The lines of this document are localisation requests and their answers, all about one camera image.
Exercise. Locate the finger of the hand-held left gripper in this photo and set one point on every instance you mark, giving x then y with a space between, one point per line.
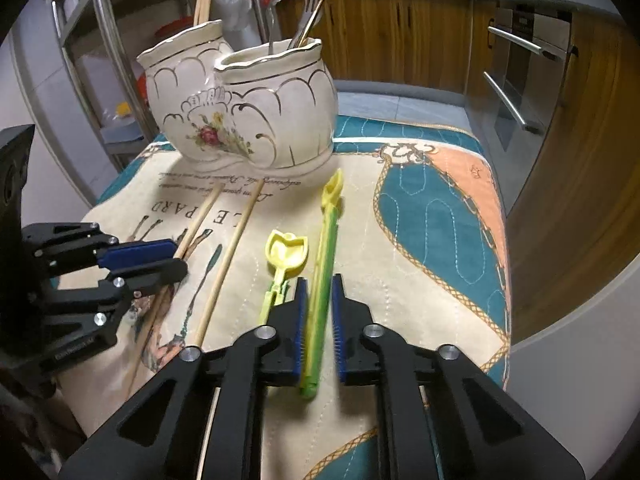
150 277
135 255

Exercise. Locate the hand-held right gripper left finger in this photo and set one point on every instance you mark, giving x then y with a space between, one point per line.
301 330

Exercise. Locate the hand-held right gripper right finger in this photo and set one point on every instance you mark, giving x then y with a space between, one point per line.
339 330

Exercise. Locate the wooden chopstick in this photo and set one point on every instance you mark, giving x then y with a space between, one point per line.
138 360
207 5
232 260
200 220
199 7

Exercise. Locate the white floral ceramic utensil holder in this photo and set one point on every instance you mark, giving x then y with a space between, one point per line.
280 115

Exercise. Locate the silver metal spoon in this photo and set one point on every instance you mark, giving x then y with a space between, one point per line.
270 35

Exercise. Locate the silver metal fork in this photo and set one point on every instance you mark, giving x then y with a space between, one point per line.
310 12

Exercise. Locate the blue grey tray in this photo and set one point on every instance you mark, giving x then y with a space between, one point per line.
117 132

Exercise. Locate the printed quilted cloth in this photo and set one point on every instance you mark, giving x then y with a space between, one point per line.
425 240

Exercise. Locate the steel shelf rack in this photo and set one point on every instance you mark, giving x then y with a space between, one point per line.
107 20

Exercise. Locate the white plastic bag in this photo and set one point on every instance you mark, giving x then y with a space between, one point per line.
232 5

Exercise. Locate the wooden base cabinets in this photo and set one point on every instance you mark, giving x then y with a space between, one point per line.
400 35

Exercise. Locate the built-in steel oven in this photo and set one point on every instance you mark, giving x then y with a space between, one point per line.
520 60

